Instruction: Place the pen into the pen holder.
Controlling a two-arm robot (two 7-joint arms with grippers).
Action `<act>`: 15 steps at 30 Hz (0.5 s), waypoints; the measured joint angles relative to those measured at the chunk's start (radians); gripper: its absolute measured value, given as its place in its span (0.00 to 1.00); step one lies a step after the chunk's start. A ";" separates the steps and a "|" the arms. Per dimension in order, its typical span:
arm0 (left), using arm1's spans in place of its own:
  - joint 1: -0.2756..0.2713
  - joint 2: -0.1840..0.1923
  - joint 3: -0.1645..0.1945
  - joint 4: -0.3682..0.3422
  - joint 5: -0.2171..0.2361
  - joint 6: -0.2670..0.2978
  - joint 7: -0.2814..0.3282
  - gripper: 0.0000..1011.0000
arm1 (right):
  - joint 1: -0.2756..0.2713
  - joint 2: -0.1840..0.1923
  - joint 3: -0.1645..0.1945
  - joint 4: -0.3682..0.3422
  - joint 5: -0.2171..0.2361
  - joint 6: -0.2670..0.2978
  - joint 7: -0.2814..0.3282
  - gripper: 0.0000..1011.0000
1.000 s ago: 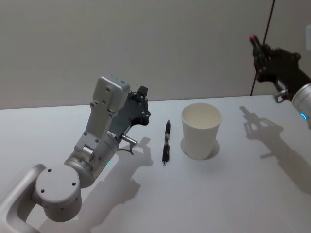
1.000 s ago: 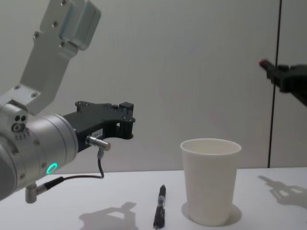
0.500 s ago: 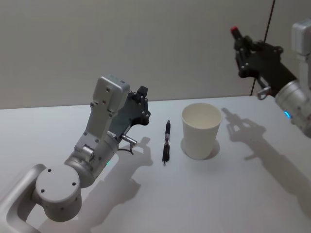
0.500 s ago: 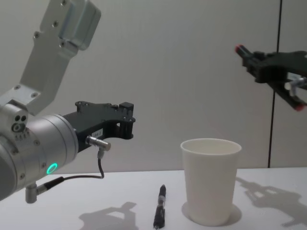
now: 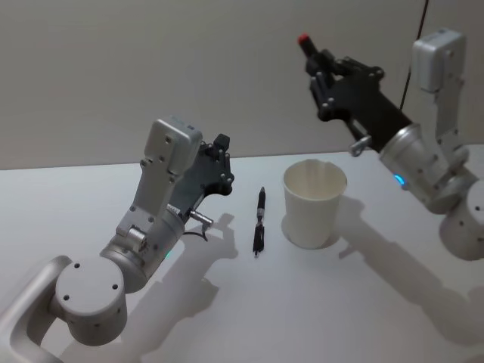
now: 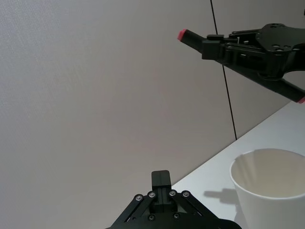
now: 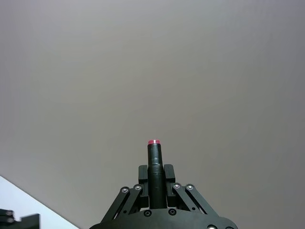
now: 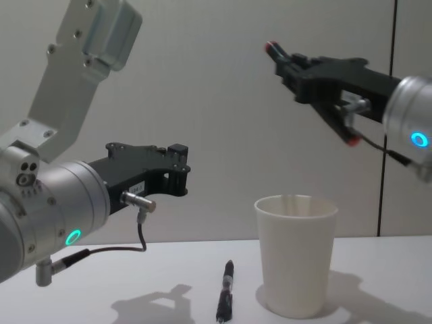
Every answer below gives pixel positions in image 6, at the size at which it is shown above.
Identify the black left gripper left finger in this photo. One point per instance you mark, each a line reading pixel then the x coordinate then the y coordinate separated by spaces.
pixel 156 181

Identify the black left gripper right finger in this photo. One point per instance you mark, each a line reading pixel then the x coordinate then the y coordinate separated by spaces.
pixel 166 181

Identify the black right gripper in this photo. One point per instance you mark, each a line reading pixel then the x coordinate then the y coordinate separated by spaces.
pixel 276 40

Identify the black bar with red ends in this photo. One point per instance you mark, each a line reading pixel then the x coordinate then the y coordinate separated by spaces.
pixel 190 39

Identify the white paper cup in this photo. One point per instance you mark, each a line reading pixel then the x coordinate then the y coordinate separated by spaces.
pixel 262 210

